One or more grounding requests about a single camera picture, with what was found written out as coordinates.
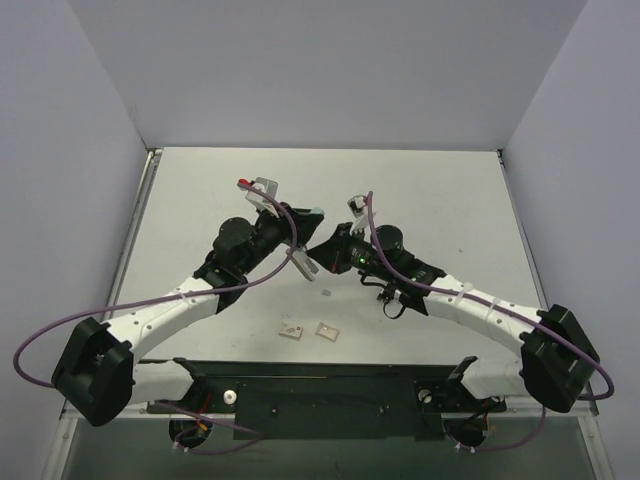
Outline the staple box with red label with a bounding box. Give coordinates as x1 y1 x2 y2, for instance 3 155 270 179
278 323 304 340

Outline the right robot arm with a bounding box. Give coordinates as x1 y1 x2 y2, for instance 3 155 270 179
309 223 599 413

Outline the open clear staple box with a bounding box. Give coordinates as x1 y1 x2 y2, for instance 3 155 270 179
315 322 340 342

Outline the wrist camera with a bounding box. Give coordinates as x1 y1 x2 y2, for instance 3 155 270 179
237 177 279 217
347 195 375 236

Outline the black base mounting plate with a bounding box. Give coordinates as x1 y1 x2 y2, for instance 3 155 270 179
175 359 506 440

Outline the aluminium frame rail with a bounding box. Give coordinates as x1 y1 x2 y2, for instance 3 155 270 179
59 394 600 421

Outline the light blue white stapler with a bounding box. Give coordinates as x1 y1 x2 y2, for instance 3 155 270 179
287 238 319 282

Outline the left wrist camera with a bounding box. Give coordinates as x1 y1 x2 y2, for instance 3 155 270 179
237 177 279 217

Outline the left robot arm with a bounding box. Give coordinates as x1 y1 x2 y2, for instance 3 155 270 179
51 207 324 426

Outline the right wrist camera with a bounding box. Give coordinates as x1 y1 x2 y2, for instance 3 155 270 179
347 195 375 236

